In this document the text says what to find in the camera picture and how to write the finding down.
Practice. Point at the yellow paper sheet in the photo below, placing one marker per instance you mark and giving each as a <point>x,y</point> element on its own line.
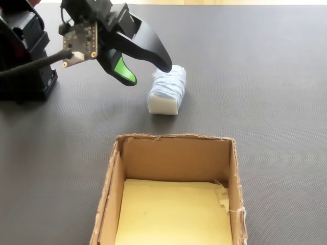
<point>168,214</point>

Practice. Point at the foam block blue yarn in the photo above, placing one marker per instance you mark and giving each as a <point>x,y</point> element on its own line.
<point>167,88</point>

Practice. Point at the open cardboard box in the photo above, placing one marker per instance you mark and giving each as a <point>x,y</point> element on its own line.
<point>176,158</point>

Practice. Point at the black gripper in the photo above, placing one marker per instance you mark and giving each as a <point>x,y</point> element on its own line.
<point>102,12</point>

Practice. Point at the large dark grey mat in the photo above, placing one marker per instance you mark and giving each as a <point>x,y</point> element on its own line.
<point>242,89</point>

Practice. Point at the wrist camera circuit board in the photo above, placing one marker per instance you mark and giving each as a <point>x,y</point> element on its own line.
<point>80,42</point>

